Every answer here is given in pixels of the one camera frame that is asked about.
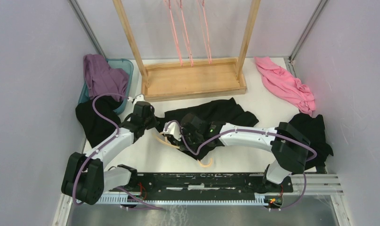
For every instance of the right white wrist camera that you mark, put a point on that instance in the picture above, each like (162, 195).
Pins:
(171, 130)

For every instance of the slotted grey cable duct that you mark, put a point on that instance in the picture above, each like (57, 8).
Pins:
(123, 199)

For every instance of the black garment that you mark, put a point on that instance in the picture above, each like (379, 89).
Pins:
(96, 128)
(314, 130)

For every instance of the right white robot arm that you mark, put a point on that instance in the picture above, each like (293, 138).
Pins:
(289, 147)

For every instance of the pink garment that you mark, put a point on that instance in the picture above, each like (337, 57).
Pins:
(284, 85)

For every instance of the wooden hanger rack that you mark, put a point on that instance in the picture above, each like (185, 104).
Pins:
(193, 78)

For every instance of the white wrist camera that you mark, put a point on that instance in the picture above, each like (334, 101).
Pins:
(138, 98)
(171, 130)

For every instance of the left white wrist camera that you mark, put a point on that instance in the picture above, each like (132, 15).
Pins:
(138, 98)

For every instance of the purple garment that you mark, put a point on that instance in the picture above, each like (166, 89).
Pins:
(101, 78)

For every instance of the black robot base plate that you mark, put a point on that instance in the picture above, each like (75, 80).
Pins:
(204, 186)

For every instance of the teal plastic basket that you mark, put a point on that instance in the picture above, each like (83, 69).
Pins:
(124, 64)

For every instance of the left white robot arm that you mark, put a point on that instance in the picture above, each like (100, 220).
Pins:
(86, 179)

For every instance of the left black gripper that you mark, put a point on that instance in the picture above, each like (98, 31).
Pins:
(154, 120)

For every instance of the pink wire hanger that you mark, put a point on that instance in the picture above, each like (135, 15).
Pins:
(178, 27)
(204, 28)

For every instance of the black pleated skirt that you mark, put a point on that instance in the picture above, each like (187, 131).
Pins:
(224, 110)

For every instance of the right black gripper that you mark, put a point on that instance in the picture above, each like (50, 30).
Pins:
(182, 145)

